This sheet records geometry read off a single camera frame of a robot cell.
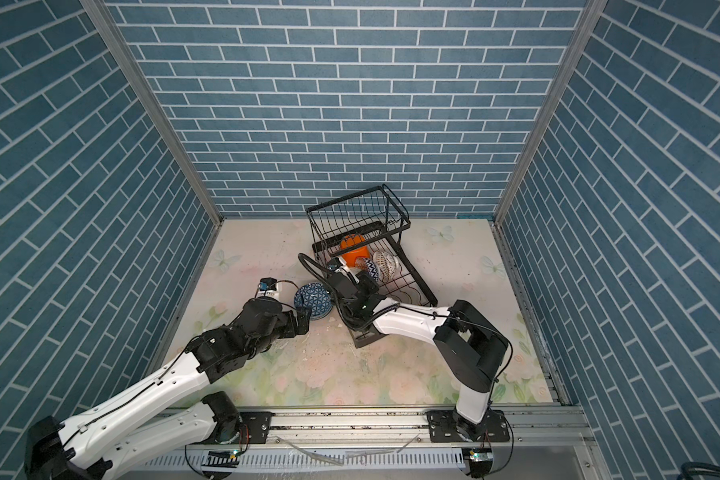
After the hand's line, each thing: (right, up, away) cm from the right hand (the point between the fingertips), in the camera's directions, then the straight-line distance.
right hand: (360, 271), depth 88 cm
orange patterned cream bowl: (+1, +2, +6) cm, 6 cm away
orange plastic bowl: (-2, +9, -7) cm, 12 cm away
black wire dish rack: (+5, +18, +8) cm, 20 cm away
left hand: (-15, -10, -10) cm, 21 cm away
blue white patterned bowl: (-15, -8, +6) cm, 18 cm away
